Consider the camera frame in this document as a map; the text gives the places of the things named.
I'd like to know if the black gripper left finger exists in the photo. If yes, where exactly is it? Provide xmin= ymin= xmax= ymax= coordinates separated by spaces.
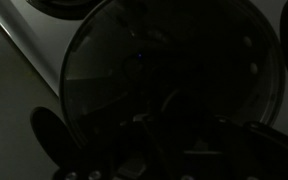
xmin=119 ymin=114 xmax=181 ymax=174

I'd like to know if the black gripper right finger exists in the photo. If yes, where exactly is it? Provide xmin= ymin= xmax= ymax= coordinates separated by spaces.
xmin=213 ymin=118 xmax=288 ymax=180

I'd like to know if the glass pot lid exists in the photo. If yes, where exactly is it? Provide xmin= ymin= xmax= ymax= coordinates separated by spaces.
xmin=60 ymin=0 xmax=285 ymax=146

